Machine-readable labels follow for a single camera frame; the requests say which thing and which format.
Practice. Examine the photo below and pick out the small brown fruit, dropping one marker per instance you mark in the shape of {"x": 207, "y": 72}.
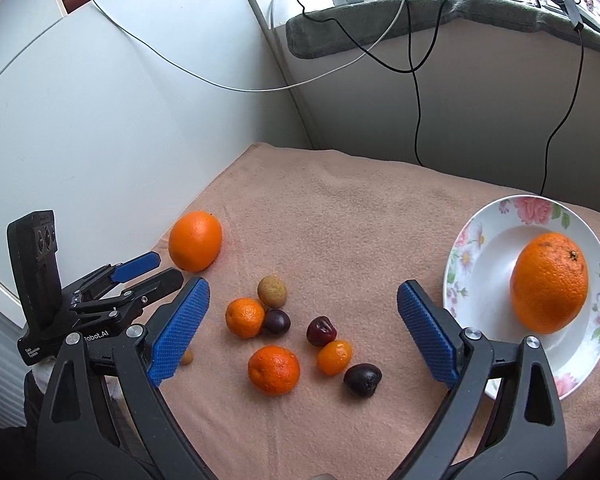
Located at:
{"x": 187, "y": 358}

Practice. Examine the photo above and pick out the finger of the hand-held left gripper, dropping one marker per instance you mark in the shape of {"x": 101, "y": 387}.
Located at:
{"x": 160, "y": 285}
{"x": 137, "y": 265}

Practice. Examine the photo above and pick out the grey windowsill cloth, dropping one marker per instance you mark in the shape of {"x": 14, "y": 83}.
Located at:
{"x": 430, "y": 15}

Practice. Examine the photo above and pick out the large smooth orange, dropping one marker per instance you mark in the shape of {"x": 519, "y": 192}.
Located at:
{"x": 195, "y": 240}

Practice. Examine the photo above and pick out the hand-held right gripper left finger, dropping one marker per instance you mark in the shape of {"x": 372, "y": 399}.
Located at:
{"x": 180, "y": 330}

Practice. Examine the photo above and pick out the silver metal bowl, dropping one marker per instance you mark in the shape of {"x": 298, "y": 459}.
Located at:
{"x": 485, "y": 280}

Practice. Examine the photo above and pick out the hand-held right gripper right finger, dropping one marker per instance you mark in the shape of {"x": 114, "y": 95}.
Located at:
{"x": 425, "y": 330}

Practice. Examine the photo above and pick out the peach blanket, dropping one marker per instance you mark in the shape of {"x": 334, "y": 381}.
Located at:
{"x": 330, "y": 210}

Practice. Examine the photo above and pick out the large speckled orange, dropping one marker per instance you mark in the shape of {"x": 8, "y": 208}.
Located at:
{"x": 550, "y": 285}

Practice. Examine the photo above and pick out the dark red plum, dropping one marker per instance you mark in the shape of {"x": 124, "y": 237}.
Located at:
{"x": 362, "y": 379}
{"x": 277, "y": 322}
{"x": 321, "y": 331}

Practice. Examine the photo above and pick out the small oval tangerine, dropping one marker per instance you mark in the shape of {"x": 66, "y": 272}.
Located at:
{"x": 335, "y": 357}

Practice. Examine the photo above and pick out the brown kiwi fruit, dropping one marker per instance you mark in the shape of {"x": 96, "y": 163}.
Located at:
{"x": 272, "y": 291}

